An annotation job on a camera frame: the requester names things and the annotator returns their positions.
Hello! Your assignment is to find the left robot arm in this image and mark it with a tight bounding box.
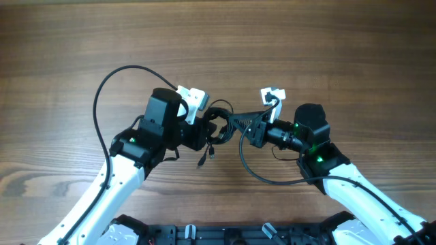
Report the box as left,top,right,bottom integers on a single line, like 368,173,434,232
40,86,216,245

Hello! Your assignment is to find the black camera cable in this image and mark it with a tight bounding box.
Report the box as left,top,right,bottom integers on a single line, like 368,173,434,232
238,97,426,245
56,65,178,245

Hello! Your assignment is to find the right black camera cable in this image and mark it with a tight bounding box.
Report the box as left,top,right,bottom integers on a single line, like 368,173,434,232
238,97,426,245

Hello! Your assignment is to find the left black camera cable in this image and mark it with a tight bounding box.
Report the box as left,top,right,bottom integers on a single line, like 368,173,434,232
56,65,178,245

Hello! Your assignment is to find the black USB cable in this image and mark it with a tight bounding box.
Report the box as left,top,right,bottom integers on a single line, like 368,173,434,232
196,99,239,169

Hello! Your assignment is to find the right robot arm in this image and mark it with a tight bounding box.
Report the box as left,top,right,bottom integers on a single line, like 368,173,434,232
229,103,435,244

